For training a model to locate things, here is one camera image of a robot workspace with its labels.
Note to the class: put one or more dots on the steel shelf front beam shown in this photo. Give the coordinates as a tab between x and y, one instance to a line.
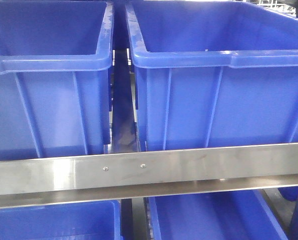
76	179

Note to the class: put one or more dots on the blue plastic bin right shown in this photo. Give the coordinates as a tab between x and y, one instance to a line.
213	74

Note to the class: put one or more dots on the blue plastic bin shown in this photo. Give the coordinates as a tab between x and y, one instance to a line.
55	58
213	74

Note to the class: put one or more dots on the blue lower bin left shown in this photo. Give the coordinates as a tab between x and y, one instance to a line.
97	220

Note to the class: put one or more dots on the blue plastic bin left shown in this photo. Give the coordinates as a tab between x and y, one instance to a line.
55	58

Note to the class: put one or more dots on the blue lower bin right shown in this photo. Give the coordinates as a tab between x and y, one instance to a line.
231	215

